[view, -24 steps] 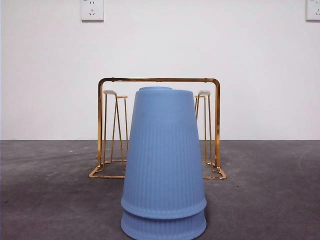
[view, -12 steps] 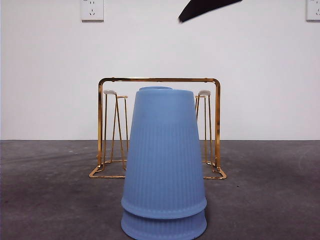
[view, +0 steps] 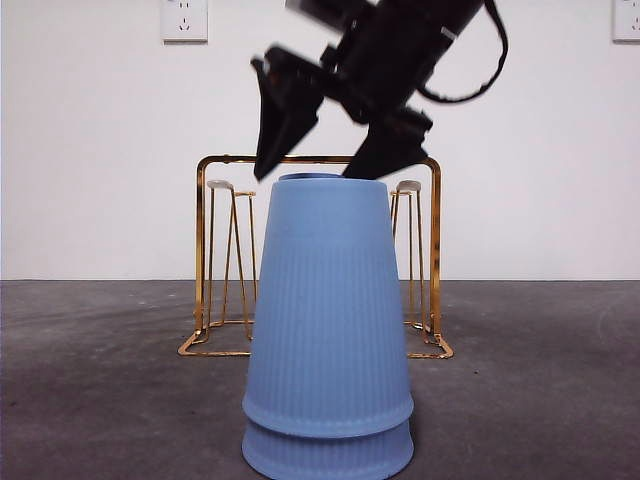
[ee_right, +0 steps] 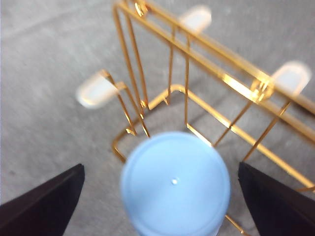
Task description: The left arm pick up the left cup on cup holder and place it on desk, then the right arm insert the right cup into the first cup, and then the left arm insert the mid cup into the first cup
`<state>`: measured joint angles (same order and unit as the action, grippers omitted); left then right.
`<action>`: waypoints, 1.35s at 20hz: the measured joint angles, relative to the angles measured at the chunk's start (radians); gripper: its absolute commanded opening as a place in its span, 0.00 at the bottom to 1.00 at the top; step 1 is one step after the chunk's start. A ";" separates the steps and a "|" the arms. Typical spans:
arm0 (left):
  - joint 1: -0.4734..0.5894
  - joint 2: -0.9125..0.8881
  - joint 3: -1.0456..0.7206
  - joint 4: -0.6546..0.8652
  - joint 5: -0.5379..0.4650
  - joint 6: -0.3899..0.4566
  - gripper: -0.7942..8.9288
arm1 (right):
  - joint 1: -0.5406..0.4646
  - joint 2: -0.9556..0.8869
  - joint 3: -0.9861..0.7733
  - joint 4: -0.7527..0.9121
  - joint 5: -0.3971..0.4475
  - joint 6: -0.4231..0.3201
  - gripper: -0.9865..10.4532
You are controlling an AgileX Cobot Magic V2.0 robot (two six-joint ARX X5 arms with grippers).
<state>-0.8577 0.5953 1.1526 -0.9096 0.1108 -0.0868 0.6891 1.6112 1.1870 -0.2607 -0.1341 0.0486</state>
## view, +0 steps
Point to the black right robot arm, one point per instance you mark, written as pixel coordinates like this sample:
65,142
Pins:
390,55

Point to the white wall socket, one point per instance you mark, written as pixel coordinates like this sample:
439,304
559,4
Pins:
184,25
627,25

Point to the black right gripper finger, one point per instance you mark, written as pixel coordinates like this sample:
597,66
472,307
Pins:
395,145
290,105

